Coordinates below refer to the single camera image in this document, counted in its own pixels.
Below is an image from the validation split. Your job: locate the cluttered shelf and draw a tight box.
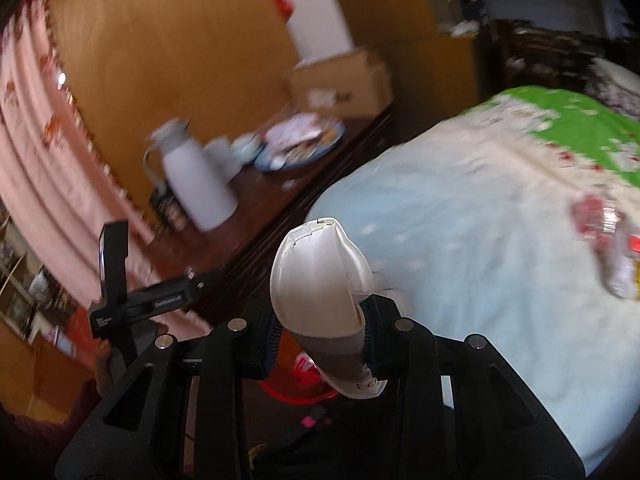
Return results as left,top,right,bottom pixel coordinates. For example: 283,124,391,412
0,204,82,357

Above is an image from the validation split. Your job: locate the person's left hand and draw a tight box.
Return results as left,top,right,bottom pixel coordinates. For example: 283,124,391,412
94,341,128,400

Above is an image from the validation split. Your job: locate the white thermos jug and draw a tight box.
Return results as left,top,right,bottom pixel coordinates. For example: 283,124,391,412
142,117,240,234

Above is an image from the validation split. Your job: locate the dark wooden sideboard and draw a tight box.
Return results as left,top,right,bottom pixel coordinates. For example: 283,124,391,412
144,105,397,327

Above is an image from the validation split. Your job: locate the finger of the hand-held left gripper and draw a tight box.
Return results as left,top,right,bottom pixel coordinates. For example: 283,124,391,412
111,329,141,368
98,219,131,307

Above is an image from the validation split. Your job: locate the wooden wardrobe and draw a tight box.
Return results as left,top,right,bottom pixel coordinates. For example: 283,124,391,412
44,0,302,211

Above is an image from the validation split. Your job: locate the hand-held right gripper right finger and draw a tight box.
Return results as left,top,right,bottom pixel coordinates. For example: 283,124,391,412
359,294,587,480

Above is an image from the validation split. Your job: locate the dark wooden table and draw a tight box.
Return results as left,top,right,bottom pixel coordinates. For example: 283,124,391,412
479,19,617,102

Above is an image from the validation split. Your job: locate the black foil packet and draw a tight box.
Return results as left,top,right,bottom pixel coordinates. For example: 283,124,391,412
149,184,192,232

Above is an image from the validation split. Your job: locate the white lidded bowl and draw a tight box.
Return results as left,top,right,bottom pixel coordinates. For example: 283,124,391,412
230,132,266,164

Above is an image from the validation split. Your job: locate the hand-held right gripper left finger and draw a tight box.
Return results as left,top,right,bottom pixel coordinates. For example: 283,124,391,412
55,310,281,480

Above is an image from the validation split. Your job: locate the person's left forearm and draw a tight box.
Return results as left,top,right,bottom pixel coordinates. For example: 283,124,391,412
0,377,109,480

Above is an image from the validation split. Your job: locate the brown cardboard box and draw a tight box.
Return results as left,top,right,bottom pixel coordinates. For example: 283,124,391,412
285,47,394,121

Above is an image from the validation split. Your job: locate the pink curtain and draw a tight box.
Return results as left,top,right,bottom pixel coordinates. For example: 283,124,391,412
0,0,212,342

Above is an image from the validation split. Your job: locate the blue oval plate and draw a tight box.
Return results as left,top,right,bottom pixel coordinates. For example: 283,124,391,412
253,120,346,172

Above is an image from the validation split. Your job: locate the wooden glass door cabinet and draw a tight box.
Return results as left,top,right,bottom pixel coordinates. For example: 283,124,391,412
320,0,482,107

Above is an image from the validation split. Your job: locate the pink white snack bag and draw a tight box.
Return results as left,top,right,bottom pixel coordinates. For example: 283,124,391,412
264,112,324,149

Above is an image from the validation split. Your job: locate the folded floral quilt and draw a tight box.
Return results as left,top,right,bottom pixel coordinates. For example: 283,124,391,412
584,57,640,122

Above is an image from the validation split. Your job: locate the clear bag of red pieces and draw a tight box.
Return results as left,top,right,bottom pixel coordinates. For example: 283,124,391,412
571,194,628,240

